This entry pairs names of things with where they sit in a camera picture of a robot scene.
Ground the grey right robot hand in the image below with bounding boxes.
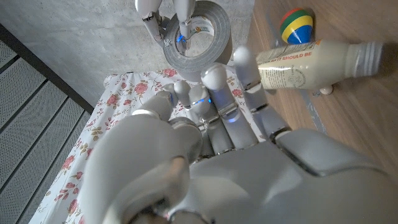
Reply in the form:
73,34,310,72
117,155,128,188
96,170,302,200
134,0,197,43

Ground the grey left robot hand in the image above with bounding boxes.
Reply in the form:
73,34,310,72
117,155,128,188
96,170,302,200
79,46,398,224

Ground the grey duct tape roll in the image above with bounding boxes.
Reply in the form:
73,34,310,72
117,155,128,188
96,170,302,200
162,0,233,82

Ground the silver bottle cap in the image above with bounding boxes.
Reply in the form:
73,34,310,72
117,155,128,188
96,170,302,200
169,117,203,162

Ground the cream bottle with yellow label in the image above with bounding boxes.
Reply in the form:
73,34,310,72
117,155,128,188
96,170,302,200
256,39,384,91

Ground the grey tape table outline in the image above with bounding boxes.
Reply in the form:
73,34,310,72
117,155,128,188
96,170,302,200
298,88,327,136

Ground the floral backdrop cloth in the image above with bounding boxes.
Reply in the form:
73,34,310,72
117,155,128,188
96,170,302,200
29,68,268,224

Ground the colourful striped wooden maraca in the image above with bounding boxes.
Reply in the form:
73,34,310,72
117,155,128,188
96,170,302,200
279,7,334,96

